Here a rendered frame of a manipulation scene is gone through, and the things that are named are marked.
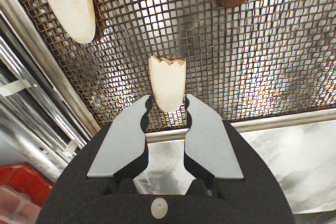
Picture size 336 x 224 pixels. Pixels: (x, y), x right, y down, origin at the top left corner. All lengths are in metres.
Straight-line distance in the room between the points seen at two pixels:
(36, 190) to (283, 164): 0.59
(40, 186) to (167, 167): 0.37
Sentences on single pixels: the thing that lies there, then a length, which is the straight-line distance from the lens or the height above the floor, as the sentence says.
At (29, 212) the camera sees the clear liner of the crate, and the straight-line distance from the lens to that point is 0.49.
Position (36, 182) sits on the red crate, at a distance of 0.51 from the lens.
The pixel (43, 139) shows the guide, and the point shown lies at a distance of 0.32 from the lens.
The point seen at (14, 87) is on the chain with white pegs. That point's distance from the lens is 0.27.
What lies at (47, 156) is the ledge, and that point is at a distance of 0.35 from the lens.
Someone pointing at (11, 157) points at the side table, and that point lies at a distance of 0.49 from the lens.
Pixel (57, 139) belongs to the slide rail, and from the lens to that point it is 0.32.
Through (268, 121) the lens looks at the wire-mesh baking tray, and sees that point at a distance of 0.21.
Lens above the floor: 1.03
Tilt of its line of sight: 59 degrees down
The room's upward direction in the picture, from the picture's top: 164 degrees clockwise
